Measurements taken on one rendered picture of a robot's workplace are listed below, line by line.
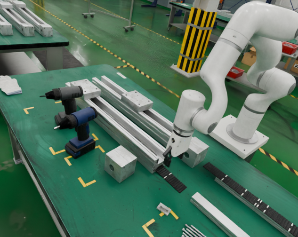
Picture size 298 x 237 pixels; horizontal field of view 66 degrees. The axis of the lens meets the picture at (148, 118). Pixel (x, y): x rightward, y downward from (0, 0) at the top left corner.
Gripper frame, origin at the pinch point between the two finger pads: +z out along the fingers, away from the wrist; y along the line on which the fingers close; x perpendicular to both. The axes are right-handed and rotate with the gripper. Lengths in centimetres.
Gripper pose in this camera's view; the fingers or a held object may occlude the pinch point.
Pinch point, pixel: (173, 159)
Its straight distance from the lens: 99.8
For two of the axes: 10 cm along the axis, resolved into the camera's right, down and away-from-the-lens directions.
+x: -6.8, -5.0, 5.4
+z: -1.7, 8.2, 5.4
